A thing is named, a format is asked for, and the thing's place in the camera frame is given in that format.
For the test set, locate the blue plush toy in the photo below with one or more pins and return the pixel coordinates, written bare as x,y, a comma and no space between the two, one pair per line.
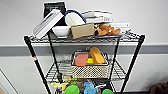
90,88

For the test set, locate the tan paper bag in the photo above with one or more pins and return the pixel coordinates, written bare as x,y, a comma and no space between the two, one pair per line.
80,81

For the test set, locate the yellow foam sponge block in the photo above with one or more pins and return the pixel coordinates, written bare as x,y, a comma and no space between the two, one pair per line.
97,55

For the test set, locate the white bowl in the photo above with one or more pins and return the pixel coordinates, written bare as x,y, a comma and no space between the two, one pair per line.
61,31

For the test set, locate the green bowl with blue rim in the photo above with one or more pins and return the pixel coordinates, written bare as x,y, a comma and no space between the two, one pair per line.
107,91

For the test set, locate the orange foam block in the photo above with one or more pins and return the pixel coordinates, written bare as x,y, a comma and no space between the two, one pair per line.
80,59

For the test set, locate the orange plush toy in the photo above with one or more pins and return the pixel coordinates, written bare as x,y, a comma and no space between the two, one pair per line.
106,29

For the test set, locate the long grey wall band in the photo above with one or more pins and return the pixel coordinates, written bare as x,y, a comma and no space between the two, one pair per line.
16,50

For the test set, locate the stacked white boxes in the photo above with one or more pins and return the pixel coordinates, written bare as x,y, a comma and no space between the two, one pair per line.
98,15

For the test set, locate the plain green bowl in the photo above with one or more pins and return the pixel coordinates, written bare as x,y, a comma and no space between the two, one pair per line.
71,90

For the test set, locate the pale woven basket dark spots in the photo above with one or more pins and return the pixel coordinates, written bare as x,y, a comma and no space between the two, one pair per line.
89,70

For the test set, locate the pale yellow plush toy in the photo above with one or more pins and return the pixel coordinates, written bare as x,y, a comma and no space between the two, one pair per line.
58,85

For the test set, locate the long white flat box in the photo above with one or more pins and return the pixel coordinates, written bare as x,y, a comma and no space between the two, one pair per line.
47,23

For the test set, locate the black printed box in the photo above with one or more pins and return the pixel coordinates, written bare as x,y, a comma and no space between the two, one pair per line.
55,6

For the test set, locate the small brown cardboard box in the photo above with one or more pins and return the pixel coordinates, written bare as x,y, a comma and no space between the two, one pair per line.
82,30

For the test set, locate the white pouch with blue rim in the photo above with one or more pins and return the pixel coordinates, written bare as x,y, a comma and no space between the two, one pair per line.
75,17

